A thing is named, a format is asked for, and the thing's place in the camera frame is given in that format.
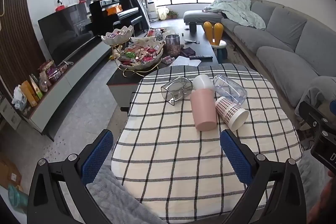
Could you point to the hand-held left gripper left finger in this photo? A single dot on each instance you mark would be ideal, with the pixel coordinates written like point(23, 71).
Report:
point(96, 159)

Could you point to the black white checkered cloth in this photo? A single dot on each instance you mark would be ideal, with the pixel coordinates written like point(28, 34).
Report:
point(170, 161)

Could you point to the smoky square glass cup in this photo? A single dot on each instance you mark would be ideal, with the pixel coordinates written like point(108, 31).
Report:
point(176, 90)

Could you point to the black remote control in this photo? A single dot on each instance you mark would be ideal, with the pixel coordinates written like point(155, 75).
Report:
point(200, 57)

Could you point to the large white snack bowl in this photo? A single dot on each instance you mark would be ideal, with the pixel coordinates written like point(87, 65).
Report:
point(141, 56)

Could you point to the pink cup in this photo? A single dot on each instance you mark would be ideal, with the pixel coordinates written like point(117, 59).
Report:
point(202, 111)

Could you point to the clear plastic cup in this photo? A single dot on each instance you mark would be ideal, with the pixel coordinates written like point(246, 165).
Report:
point(231, 88)

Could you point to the black flat television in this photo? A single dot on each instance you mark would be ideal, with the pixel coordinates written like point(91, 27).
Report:
point(63, 32)

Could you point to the white plastic bag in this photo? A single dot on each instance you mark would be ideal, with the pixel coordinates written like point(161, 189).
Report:
point(19, 96)

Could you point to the white security camera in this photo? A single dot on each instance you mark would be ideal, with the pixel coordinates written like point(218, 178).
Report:
point(60, 2)

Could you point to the pile of snack packets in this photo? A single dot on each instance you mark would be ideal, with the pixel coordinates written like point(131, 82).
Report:
point(48, 73)

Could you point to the grey fluffy blanket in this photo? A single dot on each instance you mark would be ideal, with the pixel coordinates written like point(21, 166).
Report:
point(113, 200)

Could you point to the cardboard box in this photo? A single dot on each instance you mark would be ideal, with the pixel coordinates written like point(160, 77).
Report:
point(8, 171)

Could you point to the small white snack bowl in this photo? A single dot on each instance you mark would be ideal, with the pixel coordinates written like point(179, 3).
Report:
point(116, 36)

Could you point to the white cup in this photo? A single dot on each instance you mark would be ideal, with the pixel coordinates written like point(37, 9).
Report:
point(202, 81)

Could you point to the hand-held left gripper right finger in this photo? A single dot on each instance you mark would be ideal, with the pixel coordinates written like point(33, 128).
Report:
point(236, 159)

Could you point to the glass jar of nuts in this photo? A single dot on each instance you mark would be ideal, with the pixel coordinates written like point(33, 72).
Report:
point(172, 47)

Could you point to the light green blanket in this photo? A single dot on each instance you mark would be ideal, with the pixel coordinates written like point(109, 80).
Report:
point(241, 10)

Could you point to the black upright piano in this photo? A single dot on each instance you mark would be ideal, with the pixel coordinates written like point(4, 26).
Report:
point(105, 14)

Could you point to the grey television cabinet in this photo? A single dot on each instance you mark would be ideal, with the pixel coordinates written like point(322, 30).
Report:
point(68, 87)

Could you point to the dark coffee table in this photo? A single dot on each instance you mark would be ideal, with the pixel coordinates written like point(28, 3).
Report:
point(202, 43)

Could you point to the yellow bunny ear stool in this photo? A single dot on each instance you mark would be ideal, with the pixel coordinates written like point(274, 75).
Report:
point(214, 32)

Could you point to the dark mug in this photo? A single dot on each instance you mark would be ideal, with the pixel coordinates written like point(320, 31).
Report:
point(192, 26)

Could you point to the person's right forearm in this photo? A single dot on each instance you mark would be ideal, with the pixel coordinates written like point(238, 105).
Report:
point(331, 192)

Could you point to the white paper sheet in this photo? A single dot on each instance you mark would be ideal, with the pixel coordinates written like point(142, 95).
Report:
point(185, 61)

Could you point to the white air purifier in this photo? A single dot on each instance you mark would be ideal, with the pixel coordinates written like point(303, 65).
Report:
point(152, 12)

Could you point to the grey sectional sofa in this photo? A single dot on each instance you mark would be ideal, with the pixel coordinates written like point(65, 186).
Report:
point(283, 43)

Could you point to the teal packet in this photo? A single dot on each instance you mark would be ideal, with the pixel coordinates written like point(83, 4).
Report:
point(18, 196)

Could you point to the dark purple wallet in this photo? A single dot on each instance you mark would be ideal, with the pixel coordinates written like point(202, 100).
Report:
point(188, 51)

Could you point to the orange box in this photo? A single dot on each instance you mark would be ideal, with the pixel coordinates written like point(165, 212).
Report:
point(29, 92)

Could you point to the plaid patterned cup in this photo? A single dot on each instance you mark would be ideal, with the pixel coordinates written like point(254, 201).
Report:
point(232, 113)

